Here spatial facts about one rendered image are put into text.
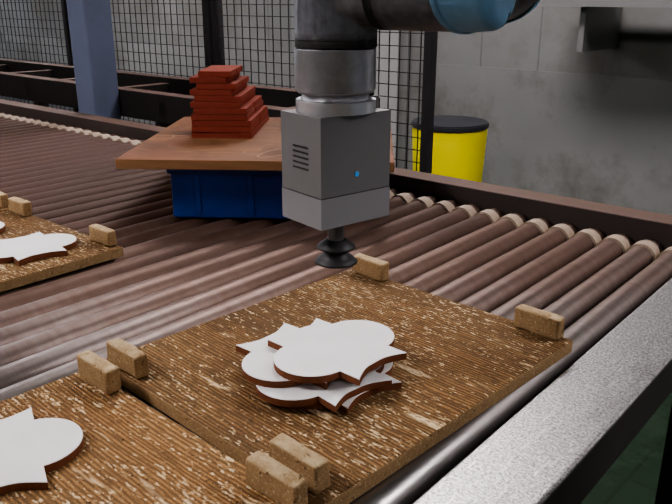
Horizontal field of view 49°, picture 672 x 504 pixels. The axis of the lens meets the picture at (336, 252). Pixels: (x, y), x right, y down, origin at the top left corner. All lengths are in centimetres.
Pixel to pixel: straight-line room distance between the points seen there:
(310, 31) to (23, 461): 44
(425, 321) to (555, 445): 25
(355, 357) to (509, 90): 410
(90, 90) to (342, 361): 194
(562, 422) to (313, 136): 37
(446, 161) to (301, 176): 326
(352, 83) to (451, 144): 325
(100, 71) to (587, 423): 208
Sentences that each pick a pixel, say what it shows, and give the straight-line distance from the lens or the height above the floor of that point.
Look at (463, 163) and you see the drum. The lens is 395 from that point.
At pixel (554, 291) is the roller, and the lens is 111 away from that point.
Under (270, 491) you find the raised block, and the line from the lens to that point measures 61.
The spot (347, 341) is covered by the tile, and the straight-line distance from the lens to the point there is 78.
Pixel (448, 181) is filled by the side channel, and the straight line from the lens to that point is 156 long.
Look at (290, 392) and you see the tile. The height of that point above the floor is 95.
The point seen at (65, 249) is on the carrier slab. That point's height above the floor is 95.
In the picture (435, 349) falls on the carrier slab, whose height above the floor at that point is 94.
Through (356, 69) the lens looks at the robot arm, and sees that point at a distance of 66.
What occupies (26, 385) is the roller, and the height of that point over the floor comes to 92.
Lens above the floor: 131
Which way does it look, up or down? 19 degrees down
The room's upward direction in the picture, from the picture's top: straight up
